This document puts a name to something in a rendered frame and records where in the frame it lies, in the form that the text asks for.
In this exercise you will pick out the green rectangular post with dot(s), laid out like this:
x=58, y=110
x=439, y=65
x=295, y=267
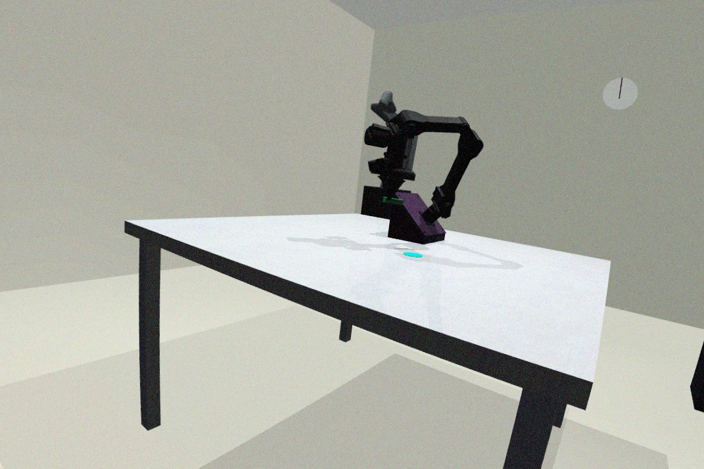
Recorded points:
x=393, y=201

